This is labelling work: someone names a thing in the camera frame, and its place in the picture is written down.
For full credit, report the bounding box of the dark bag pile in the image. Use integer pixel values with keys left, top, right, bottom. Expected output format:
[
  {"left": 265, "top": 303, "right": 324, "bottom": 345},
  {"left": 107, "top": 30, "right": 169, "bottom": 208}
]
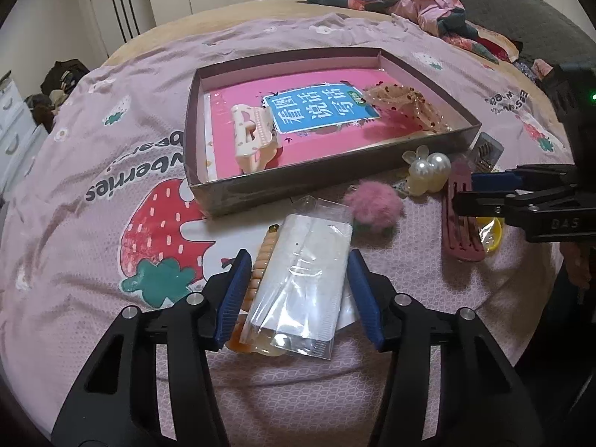
[{"left": 24, "top": 60, "right": 91, "bottom": 133}]

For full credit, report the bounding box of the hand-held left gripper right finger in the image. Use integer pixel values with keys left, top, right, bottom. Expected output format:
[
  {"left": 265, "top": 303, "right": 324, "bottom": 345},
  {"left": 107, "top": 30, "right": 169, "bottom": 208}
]
[{"left": 347, "top": 248, "right": 545, "bottom": 447}]

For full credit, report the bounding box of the shallow cardboard box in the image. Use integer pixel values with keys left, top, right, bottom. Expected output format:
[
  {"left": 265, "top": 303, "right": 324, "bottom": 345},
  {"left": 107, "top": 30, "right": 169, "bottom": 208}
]
[{"left": 184, "top": 48, "right": 482, "bottom": 218}]

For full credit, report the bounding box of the pink pom-pom hair tie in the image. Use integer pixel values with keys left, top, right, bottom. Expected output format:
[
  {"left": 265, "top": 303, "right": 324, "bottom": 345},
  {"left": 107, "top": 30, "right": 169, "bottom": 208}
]
[{"left": 343, "top": 183, "right": 405, "bottom": 232}]

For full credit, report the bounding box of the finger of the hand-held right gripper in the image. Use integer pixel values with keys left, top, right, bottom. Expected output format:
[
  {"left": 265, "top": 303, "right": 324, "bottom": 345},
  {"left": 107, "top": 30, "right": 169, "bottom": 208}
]
[
  {"left": 451, "top": 190, "right": 519, "bottom": 218},
  {"left": 470, "top": 164, "right": 578, "bottom": 191}
]

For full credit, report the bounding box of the clear plastic packet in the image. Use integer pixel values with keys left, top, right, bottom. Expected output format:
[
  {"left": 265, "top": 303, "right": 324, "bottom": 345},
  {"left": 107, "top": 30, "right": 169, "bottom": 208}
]
[{"left": 244, "top": 196, "right": 354, "bottom": 360}]

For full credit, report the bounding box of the pearl hair clip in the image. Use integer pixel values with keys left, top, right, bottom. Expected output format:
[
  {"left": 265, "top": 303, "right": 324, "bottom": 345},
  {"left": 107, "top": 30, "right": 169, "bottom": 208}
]
[{"left": 402, "top": 145, "right": 452, "bottom": 197}]

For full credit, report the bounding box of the pink strawberry print blanket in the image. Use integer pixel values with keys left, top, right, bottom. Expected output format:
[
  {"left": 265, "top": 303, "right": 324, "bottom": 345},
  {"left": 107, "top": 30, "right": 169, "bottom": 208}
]
[{"left": 0, "top": 12, "right": 576, "bottom": 434}]

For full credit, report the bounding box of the yellow hair accessory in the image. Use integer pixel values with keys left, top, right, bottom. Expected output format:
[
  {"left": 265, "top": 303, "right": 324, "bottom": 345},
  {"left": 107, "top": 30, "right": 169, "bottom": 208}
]
[{"left": 474, "top": 216, "right": 505, "bottom": 255}]

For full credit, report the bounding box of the pink book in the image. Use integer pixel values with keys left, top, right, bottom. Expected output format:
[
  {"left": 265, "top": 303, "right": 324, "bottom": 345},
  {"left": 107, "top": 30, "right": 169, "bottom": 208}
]
[{"left": 203, "top": 67, "right": 422, "bottom": 181}]

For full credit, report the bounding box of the pink floral clothing pile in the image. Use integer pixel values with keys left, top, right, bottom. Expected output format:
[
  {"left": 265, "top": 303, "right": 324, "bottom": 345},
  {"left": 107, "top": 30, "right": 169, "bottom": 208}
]
[{"left": 390, "top": 0, "right": 555, "bottom": 75}]

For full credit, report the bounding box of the white drawer chest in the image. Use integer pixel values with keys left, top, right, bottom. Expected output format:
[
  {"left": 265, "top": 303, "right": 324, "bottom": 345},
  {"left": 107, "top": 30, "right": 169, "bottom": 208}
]
[{"left": 0, "top": 71, "right": 50, "bottom": 196}]

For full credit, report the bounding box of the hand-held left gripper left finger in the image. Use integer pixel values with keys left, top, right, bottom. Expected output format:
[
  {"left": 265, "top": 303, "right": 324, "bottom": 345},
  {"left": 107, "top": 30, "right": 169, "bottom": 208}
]
[{"left": 51, "top": 248, "right": 254, "bottom": 447}]

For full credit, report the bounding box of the dark pink hair clip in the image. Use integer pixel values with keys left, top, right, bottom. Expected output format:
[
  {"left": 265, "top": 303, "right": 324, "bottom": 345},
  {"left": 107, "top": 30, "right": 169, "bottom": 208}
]
[{"left": 441, "top": 160, "right": 486, "bottom": 264}]

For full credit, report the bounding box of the sheer polka dot hair bow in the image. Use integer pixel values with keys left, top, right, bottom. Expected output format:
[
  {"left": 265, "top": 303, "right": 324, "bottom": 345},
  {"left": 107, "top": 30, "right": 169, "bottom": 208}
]
[{"left": 362, "top": 82, "right": 453, "bottom": 137}]

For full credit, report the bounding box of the orange spiral hair tie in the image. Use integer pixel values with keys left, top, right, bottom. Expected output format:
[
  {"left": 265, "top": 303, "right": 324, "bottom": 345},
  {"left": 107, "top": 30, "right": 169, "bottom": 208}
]
[{"left": 225, "top": 224, "right": 281, "bottom": 355}]

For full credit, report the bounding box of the cream hair claw clip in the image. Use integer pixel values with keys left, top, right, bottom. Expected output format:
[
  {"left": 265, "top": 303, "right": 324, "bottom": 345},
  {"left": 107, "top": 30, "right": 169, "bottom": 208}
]
[{"left": 231, "top": 104, "right": 281, "bottom": 176}]

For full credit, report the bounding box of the small grey hair comb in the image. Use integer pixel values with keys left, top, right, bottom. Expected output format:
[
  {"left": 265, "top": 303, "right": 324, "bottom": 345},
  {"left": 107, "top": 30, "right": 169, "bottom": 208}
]
[{"left": 467, "top": 132, "right": 505, "bottom": 174}]

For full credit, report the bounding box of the grey headboard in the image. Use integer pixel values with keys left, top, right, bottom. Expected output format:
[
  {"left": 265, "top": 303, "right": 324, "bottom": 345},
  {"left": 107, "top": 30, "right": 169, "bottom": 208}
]
[{"left": 421, "top": 0, "right": 596, "bottom": 67}]

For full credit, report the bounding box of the person's right hand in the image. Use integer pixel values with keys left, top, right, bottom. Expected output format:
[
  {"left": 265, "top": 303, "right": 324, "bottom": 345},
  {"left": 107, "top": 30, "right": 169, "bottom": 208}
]
[{"left": 563, "top": 241, "right": 594, "bottom": 290}]

